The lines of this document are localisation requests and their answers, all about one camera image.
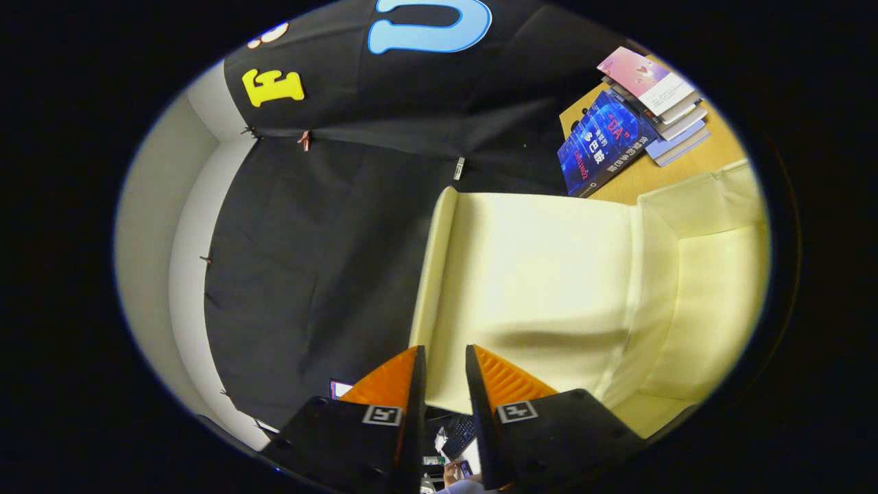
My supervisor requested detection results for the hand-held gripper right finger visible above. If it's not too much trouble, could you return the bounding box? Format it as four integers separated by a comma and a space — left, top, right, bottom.
465, 344, 649, 491

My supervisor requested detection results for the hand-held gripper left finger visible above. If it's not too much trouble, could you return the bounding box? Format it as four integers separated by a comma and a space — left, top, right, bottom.
259, 345, 427, 494

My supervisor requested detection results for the cream fabric storage box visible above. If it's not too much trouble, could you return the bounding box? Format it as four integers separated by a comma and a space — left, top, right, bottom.
410, 159, 770, 440

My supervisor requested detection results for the black keyboard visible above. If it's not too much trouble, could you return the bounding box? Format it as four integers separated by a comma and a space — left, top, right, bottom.
441, 414, 478, 460

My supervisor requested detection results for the black backdrop cloth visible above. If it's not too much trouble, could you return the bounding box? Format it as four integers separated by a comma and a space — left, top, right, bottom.
204, 0, 645, 430

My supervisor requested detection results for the pale blue book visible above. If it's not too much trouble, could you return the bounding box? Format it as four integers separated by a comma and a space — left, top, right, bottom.
645, 120, 711, 167

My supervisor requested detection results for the grey white book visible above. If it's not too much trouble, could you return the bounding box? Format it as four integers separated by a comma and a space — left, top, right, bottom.
607, 82, 709, 142

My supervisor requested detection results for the pink book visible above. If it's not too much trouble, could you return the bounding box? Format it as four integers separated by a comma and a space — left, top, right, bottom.
597, 46, 697, 117

